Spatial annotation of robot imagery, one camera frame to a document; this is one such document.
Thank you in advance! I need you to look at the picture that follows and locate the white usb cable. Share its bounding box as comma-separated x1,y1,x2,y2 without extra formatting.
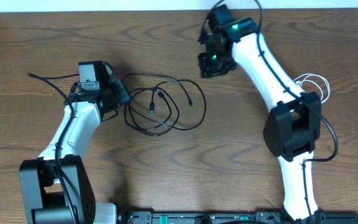
293,73,331,104

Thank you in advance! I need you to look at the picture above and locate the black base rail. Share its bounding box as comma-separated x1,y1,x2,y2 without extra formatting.
116,210,358,224

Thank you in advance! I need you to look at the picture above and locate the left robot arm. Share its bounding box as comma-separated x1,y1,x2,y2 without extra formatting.
19,61,129,224

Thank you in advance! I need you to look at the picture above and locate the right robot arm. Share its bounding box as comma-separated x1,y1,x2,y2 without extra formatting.
198,4,321,223

